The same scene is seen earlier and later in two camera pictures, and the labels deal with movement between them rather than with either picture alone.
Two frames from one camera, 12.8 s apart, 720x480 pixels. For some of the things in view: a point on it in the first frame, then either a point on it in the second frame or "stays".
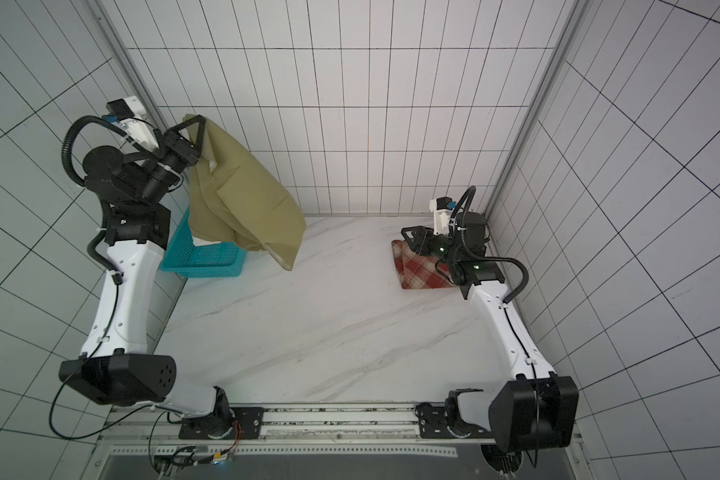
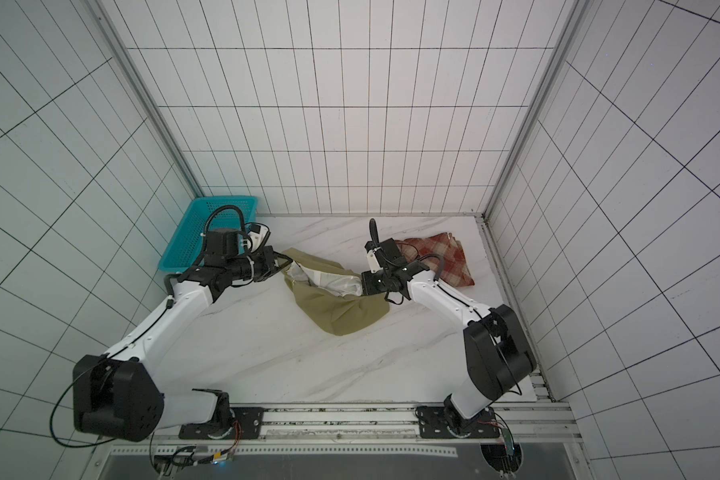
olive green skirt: (232, 198) to (335, 294)
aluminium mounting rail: (305, 426) stays
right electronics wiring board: (506, 463) stays
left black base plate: (238, 423) stays
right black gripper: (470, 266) to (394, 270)
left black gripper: (176, 128) to (268, 256)
